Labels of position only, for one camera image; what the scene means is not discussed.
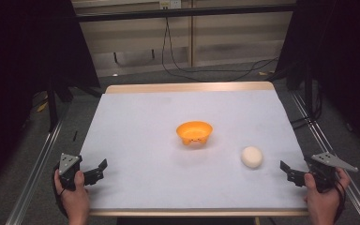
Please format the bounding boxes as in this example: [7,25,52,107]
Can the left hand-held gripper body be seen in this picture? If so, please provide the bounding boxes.
[56,152,86,192]

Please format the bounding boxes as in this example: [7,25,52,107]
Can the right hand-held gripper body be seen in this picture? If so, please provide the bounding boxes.
[304,152,360,193]

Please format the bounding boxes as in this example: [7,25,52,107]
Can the white round bun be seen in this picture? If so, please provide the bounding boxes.
[240,145,264,170]

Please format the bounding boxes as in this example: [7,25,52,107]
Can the orange plastic bowl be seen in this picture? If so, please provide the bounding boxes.
[175,120,214,146]

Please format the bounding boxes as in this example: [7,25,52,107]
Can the person's left hand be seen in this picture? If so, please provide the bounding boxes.
[53,170,91,225]

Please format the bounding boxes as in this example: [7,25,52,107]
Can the person's right hand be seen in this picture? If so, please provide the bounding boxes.
[303,168,352,225]

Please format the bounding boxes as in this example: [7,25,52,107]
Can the white table mat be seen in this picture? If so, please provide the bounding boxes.
[80,90,309,210]

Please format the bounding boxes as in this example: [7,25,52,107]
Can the black metal stand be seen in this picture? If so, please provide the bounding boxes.
[46,85,60,133]
[304,62,314,121]

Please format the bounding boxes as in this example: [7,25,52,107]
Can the black curtain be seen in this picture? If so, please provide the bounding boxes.
[274,0,360,158]
[0,0,101,196]

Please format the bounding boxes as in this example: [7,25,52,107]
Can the black horizontal bar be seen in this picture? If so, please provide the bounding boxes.
[74,3,297,23]

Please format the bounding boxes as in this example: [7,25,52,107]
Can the aluminium floor rail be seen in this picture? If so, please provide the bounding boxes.
[5,117,66,225]
[290,91,360,225]

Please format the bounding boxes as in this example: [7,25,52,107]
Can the black floor cable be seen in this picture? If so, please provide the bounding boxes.
[290,90,323,131]

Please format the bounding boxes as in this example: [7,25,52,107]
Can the black wall cable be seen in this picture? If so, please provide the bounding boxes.
[160,17,279,83]
[167,17,279,74]

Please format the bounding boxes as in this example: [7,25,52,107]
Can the white wall socket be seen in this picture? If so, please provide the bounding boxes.
[158,0,183,10]

